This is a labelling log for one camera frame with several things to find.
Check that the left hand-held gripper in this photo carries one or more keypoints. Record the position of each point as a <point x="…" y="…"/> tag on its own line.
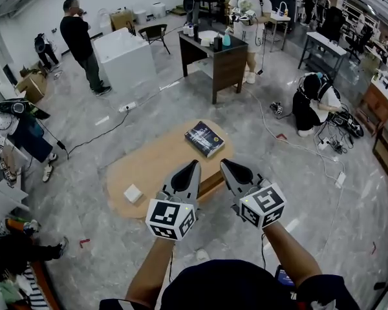
<point x="163" y="215"/>

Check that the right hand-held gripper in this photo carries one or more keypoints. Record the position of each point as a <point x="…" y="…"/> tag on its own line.
<point x="263" y="205"/>

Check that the person's right forearm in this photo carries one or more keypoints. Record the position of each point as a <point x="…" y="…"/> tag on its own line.
<point x="291" y="257"/>

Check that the person's left forearm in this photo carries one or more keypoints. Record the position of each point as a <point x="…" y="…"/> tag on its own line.
<point x="148" y="270"/>

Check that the wooden coffee table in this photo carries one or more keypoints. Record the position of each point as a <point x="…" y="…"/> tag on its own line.
<point x="155" y="170"/>

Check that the dark blue book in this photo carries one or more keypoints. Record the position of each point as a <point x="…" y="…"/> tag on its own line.
<point x="203" y="139"/>

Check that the small white box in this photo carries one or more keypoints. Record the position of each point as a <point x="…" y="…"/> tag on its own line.
<point x="132" y="194"/>

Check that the person's white shoe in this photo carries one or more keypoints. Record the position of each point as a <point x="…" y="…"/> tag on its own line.
<point x="202" y="256"/>

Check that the spare hand-held gripper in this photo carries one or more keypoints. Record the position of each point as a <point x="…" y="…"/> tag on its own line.
<point x="277" y="108"/>

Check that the white power strip with plugs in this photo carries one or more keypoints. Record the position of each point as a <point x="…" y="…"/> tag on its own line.
<point x="323" y="144"/>

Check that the person's dark shirt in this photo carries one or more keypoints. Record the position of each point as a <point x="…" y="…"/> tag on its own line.
<point x="220" y="286"/>

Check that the blue screen device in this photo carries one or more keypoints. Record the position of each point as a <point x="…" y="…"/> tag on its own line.
<point x="284" y="276"/>

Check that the dark wooden vanity cabinet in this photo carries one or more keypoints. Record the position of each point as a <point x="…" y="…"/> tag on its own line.
<point x="228" y="66"/>

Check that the black pump bottle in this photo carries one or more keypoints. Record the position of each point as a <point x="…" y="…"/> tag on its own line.
<point x="218" y="43"/>

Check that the white rectangular cabinet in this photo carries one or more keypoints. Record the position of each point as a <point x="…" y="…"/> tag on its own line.
<point x="126" y="60"/>

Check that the blue spray bottle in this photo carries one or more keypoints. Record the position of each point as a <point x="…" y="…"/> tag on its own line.
<point x="226" y="40"/>

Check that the white wash basin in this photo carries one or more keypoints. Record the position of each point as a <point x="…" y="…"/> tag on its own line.
<point x="208" y="35"/>

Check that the slim black bottle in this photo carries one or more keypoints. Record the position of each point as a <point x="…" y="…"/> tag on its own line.
<point x="196" y="34"/>

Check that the white bottle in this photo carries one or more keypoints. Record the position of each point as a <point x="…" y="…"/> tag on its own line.
<point x="189" y="30"/>

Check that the wooden cabinet with white top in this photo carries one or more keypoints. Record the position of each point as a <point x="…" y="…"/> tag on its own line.
<point x="375" y="105"/>

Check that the grey metal table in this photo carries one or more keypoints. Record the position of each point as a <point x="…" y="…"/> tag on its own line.
<point x="323" y="40"/>

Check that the white sink table with faucet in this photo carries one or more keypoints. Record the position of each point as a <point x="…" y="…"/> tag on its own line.
<point x="279" y="17"/>

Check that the orange sofa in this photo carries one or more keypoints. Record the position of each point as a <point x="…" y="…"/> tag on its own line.
<point x="43" y="279"/>

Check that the white round bin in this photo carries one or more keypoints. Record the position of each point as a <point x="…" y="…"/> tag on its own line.
<point x="140" y="17"/>
<point x="158" y="10"/>

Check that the cardboard box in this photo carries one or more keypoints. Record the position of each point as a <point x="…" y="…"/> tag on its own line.
<point x="32" y="86"/>
<point x="121" y="19"/>

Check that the dark table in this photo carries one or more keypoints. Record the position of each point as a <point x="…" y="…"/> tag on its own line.
<point x="213" y="2"/>

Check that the black office chair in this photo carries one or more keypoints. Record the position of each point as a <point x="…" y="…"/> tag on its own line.
<point x="359" y="42"/>

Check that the white toilet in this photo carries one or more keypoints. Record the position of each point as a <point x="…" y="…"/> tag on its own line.
<point x="103" y="19"/>

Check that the striped black white garment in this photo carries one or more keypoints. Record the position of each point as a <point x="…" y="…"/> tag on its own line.
<point x="35" y="292"/>

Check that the white shelf unit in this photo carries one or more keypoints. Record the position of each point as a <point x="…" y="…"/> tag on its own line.
<point x="360" y="16"/>

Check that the black monitor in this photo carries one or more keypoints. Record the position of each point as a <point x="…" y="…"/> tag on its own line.
<point x="9" y="74"/>

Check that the light green garment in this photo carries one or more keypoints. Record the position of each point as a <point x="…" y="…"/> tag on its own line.
<point x="9" y="292"/>

